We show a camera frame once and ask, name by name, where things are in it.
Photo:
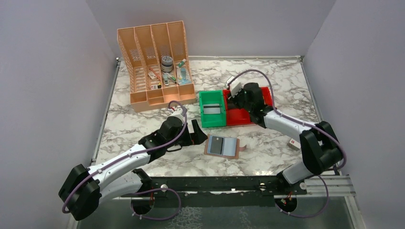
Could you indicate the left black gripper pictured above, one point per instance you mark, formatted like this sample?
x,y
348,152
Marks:
x,y
190,137

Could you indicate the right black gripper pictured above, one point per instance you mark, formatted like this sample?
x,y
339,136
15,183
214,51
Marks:
x,y
239,103

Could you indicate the red plastic double bin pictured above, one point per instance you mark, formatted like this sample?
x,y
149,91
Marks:
x,y
235,116

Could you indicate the green plastic bin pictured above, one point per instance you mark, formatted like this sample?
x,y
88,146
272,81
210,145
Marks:
x,y
212,97

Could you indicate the orange plastic file organizer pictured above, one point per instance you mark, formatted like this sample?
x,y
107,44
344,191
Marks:
x,y
142,48

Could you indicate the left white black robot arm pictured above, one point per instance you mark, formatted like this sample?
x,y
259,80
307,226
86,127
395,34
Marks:
x,y
86,187

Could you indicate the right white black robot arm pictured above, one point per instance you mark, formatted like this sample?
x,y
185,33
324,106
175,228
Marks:
x,y
318,143

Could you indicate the grey card in green bin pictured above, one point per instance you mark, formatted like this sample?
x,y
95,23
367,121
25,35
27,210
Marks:
x,y
211,109

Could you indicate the small red white box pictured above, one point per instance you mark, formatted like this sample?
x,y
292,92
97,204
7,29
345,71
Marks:
x,y
293,144

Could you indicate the green marker pen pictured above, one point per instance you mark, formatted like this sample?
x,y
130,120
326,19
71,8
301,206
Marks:
x,y
171,78

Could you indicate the blue packaged item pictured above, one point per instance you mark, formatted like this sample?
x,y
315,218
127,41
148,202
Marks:
x,y
183,76

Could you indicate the green white glue tube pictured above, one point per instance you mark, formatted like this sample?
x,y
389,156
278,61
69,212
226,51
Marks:
x,y
181,63

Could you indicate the red white small packet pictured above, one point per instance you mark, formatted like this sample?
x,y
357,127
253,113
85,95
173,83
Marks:
x,y
154,75

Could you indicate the small round tin can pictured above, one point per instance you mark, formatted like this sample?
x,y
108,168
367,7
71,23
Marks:
x,y
166,64

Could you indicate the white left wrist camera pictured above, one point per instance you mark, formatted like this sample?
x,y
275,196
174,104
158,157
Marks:
x,y
180,114

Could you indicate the black metal base rail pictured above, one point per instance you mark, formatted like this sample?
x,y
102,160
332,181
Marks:
x,y
264,184

